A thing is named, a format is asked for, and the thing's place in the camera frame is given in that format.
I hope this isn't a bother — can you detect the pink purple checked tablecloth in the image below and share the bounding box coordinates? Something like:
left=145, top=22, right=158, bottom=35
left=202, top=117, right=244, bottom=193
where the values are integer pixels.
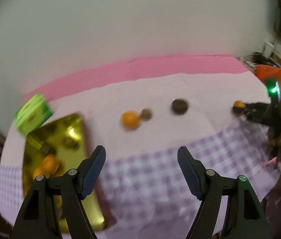
left=0, top=54, right=281, bottom=239

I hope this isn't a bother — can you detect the dark brown mangosteen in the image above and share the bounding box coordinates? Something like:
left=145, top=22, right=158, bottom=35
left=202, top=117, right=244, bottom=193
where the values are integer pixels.
left=171, top=99, right=188, bottom=115

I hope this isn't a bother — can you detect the gold and red toffee tin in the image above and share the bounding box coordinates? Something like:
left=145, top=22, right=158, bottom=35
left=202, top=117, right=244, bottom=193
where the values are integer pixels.
left=22, top=113, right=113, bottom=232

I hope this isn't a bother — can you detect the green tissue pack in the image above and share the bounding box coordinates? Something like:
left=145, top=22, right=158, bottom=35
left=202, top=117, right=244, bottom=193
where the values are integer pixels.
left=14, top=93, right=53, bottom=136

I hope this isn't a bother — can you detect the small brown longan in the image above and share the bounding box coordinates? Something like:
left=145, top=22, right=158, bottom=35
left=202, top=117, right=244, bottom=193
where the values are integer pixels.
left=140, top=108, right=152, bottom=121

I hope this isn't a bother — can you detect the orange tangerine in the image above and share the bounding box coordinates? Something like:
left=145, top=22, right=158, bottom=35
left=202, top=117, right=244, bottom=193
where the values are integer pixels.
left=233, top=100, right=246, bottom=109
left=32, top=166, right=49, bottom=180
left=42, top=154, right=61, bottom=175
left=121, top=111, right=140, bottom=129

